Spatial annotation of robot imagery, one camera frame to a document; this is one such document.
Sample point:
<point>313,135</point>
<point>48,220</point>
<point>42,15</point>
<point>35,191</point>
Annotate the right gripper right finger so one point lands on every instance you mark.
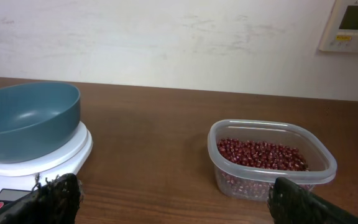
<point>291,203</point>

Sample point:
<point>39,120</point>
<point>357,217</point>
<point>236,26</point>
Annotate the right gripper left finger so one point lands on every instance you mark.
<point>57,201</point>

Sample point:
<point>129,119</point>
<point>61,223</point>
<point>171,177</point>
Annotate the white digital kitchen scale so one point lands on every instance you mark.
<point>17,179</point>

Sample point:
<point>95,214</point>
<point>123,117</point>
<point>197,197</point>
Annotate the teal plastic bowl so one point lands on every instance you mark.
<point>36,119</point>

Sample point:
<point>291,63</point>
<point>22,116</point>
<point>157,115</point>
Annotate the red azuki beans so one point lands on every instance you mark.
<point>262,154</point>

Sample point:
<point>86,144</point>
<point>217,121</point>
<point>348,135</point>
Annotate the clear plastic container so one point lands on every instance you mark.
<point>253,183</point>

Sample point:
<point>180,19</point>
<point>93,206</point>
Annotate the wall thermostat control panel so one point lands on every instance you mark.
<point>341,31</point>

